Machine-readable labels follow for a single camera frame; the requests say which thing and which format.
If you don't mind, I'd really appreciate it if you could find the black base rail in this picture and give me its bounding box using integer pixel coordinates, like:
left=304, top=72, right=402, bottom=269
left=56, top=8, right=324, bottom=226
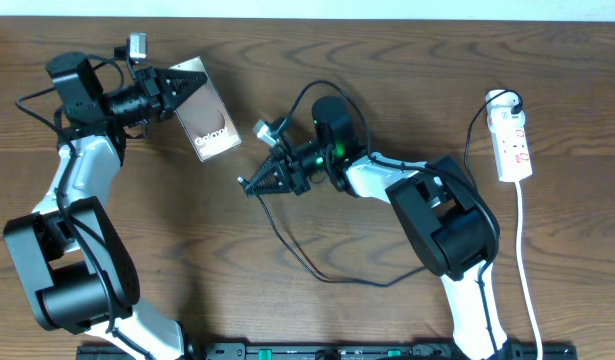
left=75, top=342, right=578, bottom=360

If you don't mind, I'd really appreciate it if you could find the black USB charging cable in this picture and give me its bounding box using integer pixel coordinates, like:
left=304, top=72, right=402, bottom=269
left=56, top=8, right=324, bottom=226
left=238, top=90, right=525, bottom=289

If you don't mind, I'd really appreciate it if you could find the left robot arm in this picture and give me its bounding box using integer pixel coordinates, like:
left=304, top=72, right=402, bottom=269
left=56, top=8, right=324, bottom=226
left=3, top=47, right=208, bottom=359

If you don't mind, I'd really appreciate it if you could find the white power strip cord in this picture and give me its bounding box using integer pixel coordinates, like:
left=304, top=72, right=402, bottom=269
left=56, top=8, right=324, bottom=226
left=514, top=180, right=545, bottom=360

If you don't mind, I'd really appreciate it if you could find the bronze Galaxy smartphone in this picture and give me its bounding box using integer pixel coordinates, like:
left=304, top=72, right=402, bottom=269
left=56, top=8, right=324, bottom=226
left=171, top=57, right=242, bottom=162

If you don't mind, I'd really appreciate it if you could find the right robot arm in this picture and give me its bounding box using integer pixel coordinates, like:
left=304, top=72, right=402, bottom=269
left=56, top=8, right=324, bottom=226
left=241, top=96, right=508, bottom=359

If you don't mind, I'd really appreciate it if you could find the white power strip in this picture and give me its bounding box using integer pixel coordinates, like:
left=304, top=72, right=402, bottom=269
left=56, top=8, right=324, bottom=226
left=487, top=107, right=533, bottom=183

